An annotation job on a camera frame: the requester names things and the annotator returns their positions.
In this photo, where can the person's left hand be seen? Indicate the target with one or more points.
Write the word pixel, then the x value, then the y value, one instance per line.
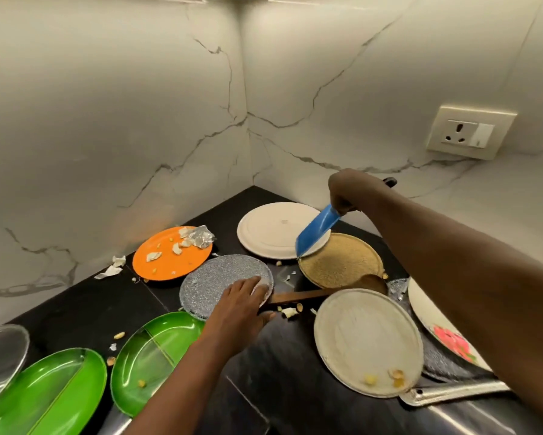
pixel 235 319

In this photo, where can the person's right hand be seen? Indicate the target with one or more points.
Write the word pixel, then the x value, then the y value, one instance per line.
pixel 353 187

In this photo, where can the person's left thumb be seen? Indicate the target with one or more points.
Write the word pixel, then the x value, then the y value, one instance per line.
pixel 267 315

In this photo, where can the person's right fingers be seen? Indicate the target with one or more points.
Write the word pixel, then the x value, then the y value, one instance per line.
pixel 339 204

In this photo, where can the person's left little finger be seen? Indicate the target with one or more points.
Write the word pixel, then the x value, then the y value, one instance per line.
pixel 227 294

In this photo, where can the person's left middle finger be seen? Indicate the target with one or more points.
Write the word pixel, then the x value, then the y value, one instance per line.
pixel 253 286

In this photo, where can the brown wooden spoon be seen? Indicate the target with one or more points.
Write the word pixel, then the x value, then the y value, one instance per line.
pixel 307 295

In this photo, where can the person's left forearm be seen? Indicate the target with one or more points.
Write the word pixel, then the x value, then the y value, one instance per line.
pixel 185 385

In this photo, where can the person's right forearm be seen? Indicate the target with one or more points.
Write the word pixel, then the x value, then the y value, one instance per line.
pixel 471 285

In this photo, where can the white garlic piece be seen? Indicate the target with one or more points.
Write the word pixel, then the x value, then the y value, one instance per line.
pixel 289 312

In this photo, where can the white round plate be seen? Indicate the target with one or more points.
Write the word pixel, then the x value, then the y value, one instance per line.
pixel 269 231

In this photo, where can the gold glitter round plate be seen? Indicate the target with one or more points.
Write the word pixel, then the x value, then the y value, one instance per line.
pixel 341 262

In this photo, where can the crumpled silver foil piece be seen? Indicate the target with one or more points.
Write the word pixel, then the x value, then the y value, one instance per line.
pixel 202 236

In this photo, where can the white peel scrap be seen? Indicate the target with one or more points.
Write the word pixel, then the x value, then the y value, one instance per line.
pixel 184 237
pixel 177 249
pixel 153 256

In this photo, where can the orange round plate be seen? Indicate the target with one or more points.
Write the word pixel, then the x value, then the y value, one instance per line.
pixel 167 262

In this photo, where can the green divided plate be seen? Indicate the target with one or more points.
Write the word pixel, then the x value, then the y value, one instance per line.
pixel 49 394
pixel 153 357

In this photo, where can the cream round plate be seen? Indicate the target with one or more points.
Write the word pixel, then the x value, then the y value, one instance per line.
pixel 366 339

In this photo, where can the white paper scrap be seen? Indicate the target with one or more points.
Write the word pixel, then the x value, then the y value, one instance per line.
pixel 108 272
pixel 119 260

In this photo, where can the white plate with red flower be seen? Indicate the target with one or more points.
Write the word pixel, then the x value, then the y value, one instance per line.
pixel 423 308

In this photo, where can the white wall socket with switch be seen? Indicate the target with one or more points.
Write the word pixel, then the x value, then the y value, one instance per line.
pixel 468 132

